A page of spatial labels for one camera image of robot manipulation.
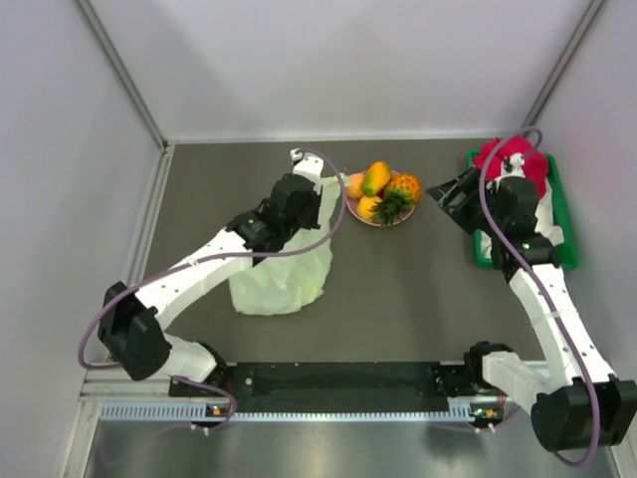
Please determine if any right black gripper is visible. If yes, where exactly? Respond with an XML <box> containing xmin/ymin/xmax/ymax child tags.
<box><xmin>424</xmin><ymin>166</ymin><xmax>506</xmax><ymax>237</ymax></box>

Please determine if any pale green plastic bag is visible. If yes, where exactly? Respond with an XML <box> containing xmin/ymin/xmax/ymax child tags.
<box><xmin>229</xmin><ymin>176</ymin><xmax>341</xmax><ymax>316</ymax></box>

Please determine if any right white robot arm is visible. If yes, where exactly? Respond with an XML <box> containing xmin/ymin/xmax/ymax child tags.
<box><xmin>426</xmin><ymin>166</ymin><xmax>636</xmax><ymax>452</ymax></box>

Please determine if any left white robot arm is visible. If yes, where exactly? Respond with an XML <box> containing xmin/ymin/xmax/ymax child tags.
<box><xmin>98</xmin><ymin>172</ymin><xmax>322</xmax><ymax>395</ymax></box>

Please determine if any red cloth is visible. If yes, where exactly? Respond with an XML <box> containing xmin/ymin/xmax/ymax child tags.
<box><xmin>486</xmin><ymin>135</ymin><xmax>549</xmax><ymax>198</ymax></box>

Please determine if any white cloth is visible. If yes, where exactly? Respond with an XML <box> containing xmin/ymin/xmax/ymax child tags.
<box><xmin>476</xmin><ymin>179</ymin><xmax>565</xmax><ymax>259</ymax></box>

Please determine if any pink plate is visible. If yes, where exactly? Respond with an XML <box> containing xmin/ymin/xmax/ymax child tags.
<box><xmin>346</xmin><ymin>171</ymin><xmax>423</xmax><ymax>228</ymax></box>

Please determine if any pink peach fruit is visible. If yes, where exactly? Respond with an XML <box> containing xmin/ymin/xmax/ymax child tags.
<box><xmin>346</xmin><ymin>172</ymin><xmax>364</xmax><ymax>199</ymax></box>

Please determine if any toy pineapple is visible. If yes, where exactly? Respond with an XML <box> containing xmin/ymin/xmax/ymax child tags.
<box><xmin>374</xmin><ymin>173</ymin><xmax>423</xmax><ymax>227</ymax></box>

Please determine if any yellow orange fruit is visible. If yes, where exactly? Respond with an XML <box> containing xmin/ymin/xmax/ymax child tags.
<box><xmin>356</xmin><ymin>195</ymin><xmax>382</xmax><ymax>222</ymax></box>

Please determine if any orange green mango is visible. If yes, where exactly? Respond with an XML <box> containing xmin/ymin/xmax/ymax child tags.
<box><xmin>360</xmin><ymin>161</ymin><xmax>392</xmax><ymax>197</ymax></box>

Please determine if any green plastic tray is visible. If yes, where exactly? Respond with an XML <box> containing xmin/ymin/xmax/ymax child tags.
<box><xmin>467</xmin><ymin>149</ymin><xmax>579</xmax><ymax>271</ymax></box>

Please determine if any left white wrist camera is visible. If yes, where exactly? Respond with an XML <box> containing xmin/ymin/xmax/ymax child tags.
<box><xmin>290</xmin><ymin>148</ymin><xmax>324</xmax><ymax>192</ymax></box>

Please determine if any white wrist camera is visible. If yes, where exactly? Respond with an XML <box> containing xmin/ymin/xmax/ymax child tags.
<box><xmin>290</xmin><ymin>148</ymin><xmax>324</xmax><ymax>192</ymax></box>
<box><xmin>501</xmin><ymin>153</ymin><xmax>526</xmax><ymax>179</ymax></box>

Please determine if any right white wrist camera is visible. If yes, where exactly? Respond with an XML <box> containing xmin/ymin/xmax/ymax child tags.
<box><xmin>501</xmin><ymin>153</ymin><xmax>526</xmax><ymax>179</ymax></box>

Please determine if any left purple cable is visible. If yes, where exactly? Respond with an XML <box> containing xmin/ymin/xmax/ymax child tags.
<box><xmin>76</xmin><ymin>146</ymin><xmax>348</xmax><ymax>370</ymax></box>

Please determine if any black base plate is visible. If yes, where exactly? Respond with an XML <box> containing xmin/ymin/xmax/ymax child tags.
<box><xmin>167</xmin><ymin>359</ymin><xmax>509</xmax><ymax>414</ymax></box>

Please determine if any grey slotted cable duct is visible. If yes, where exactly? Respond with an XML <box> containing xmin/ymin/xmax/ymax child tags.
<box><xmin>100</xmin><ymin>401</ymin><xmax>504</xmax><ymax>423</ymax></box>

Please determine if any aluminium frame rail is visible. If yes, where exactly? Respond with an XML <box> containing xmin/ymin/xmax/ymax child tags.
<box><xmin>56</xmin><ymin>141</ymin><xmax>175</xmax><ymax>477</ymax></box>

